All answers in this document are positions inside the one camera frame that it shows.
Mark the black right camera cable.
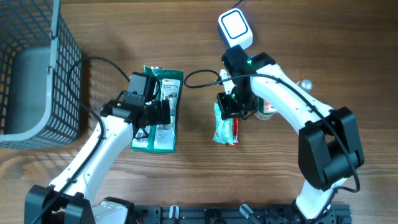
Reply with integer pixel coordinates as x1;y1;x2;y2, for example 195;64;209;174
183;68;361;223

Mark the pink Kleenex tissue pack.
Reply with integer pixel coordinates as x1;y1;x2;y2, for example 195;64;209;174
264;101;277;113

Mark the white barcode scanner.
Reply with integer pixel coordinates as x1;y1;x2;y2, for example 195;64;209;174
218;7;253;49

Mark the black camera cable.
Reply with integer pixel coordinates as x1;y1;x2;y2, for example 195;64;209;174
30;56;131;224
183;68;361;223

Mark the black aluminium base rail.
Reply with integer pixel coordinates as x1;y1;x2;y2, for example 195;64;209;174
124;203;353;224

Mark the green lid small jar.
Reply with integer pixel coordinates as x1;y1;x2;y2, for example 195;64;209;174
254;98;278;120

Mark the pale green wipes sachet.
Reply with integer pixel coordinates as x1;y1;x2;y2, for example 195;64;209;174
213;103;234;146

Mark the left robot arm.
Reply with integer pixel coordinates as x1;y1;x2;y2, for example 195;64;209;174
24;72;170;223

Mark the dark grey mesh basket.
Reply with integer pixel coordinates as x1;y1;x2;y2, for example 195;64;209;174
1;1;81;149

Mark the red coffee stick sachet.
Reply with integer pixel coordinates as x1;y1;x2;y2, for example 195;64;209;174
228;118;239;147

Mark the yellow oil bottle silver cap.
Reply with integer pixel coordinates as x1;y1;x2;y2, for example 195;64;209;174
297;80;313;93

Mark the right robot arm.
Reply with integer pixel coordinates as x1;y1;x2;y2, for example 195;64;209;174
217;45;364;223

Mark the green 3M sponge packet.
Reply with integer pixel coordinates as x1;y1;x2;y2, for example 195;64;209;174
130;66;183;153

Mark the black left camera cable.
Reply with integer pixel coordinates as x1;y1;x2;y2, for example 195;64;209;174
30;56;131;224

